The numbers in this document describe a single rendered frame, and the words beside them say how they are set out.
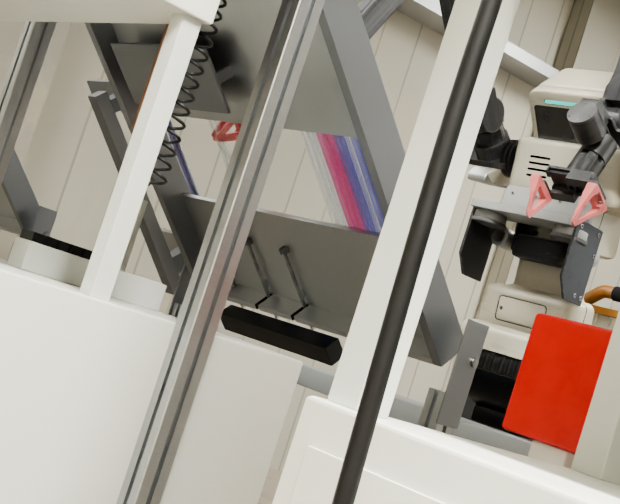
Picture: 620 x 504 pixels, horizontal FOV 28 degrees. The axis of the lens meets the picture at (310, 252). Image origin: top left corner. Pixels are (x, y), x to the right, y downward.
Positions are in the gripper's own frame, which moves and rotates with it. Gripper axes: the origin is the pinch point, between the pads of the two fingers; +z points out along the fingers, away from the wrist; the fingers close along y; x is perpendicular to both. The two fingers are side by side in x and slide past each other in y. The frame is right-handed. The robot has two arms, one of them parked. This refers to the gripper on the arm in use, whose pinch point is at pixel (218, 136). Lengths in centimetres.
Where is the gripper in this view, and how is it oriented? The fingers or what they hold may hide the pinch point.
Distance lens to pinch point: 225.4
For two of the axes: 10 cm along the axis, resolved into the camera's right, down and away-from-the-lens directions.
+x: 3.1, 8.5, 4.2
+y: 6.2, 1.5, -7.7
